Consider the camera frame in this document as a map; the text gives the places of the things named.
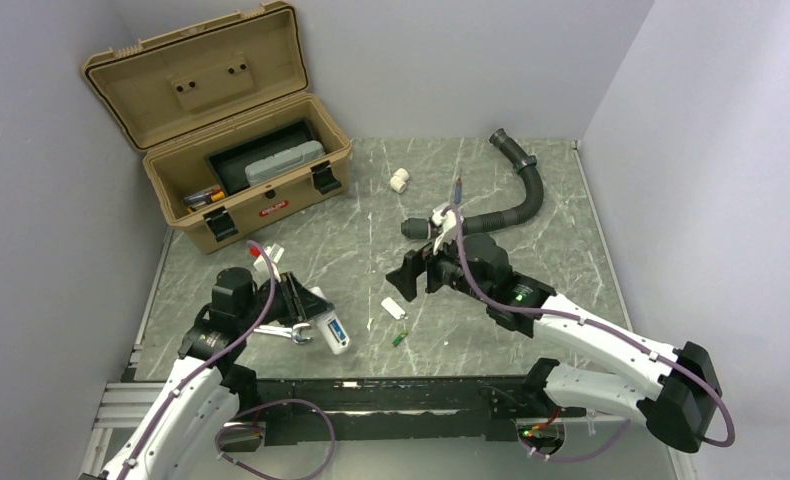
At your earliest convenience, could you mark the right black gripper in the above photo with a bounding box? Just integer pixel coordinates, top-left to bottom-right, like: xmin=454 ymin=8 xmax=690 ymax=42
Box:
xmin=386 ymin=227 xmax=492 ymax=304

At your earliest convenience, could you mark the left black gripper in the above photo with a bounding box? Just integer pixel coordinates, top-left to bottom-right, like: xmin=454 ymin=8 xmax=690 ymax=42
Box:
xmin=238 ymin=270 xmax=333 ymax=331

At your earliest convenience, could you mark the white remote control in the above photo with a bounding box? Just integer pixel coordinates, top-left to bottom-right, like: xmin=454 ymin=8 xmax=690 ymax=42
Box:
xmin=311 ymin=286 xmax=351 ymax=355

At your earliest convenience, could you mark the blue battery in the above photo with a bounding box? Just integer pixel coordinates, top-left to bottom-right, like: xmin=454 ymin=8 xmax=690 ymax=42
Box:
xmin=330 ymin=320 xmax=349 ymax=346

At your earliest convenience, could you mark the white battery cover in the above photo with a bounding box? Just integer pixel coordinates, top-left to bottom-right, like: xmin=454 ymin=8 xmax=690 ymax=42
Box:
xmin=381 ymin=297 xmax=408 ymax=320

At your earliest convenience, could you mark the green battery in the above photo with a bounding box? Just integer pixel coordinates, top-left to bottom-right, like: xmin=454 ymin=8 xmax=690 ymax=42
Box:
xmin=391 ymin=330 xmax=409 ymax=347

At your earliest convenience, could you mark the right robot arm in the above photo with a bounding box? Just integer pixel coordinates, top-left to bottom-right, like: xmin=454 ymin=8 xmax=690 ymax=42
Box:
xmin=385 ymin=234 xmax=724 ymax=453

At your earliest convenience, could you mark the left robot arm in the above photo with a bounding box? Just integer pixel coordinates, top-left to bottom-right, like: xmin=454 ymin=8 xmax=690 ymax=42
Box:
xmin=93 ymin=267 xmax=336 ymax=479

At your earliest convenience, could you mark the silver open-end wrench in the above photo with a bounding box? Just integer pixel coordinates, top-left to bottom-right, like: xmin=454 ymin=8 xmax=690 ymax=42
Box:
xmin=254 ymin=322 xmax=313 ymax=345

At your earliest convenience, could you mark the white pipe fitting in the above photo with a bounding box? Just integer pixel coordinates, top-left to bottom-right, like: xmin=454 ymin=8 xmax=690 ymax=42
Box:
xmin=389 ymin=168 xmax=410 ymax=194

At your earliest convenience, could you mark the grey plastic case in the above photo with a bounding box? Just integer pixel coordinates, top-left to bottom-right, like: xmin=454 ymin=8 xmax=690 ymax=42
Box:
xmin=244 ymin=140 xmax=325 ymax=187

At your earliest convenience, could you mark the orange black tool in toolbox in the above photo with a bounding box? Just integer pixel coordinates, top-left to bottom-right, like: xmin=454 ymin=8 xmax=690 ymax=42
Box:
xmin=182 ymin=186 xmax=226 ymax=212

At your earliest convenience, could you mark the black tray in toolbox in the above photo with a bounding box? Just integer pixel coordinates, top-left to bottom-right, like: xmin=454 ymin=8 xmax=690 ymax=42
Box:
xmin=207 ymin=120 xmax=326 ymax=196

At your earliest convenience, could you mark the tan plastic toolbox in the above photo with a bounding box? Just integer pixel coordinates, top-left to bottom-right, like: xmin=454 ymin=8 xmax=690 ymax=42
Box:
xmin=83 ymin=1 xmax=352 ymax=254

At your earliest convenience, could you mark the black corrugated hose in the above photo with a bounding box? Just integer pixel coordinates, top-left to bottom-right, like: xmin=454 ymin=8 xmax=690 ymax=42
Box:
xmin=400 ymin=128 xmax=546 ymax=241

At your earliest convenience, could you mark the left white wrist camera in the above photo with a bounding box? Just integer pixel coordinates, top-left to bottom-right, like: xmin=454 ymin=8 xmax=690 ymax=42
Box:
xmin=247 ymin=240 xmax=285 ymax=278

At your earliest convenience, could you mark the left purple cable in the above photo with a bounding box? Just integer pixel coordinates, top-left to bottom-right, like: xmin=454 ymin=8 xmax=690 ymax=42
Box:
xmin=113 ymin=239 xmax=337 ymax=480

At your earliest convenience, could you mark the purple cable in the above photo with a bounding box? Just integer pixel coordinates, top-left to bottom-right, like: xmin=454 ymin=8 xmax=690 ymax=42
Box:
xmin=113 ymin=239 xmax=337 ymax=480
xmin=444 ymin=203 xmax=737 ymax=465

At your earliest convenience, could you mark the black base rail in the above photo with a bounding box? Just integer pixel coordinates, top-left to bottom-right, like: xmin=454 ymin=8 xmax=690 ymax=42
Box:
xmin=192 ymin=374 xmax=588 ymax=446

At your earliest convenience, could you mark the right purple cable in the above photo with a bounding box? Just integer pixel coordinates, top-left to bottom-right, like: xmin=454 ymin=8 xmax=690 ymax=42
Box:
xmin=444 ymin=203 xmax=737 ymax=465

